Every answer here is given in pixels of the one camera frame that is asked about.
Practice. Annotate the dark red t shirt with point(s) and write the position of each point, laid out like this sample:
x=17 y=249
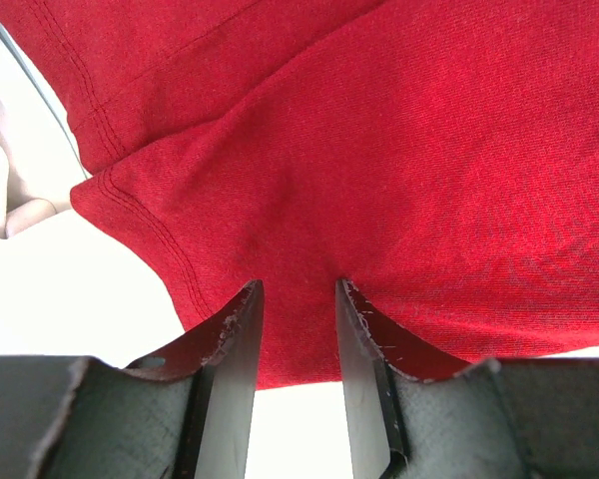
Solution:
x=442 y=155

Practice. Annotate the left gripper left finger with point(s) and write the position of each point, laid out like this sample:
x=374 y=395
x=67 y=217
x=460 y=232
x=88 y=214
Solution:
x=182 y=411

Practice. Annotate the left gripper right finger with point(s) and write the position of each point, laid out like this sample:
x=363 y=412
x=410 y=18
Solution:
x=414 y=411

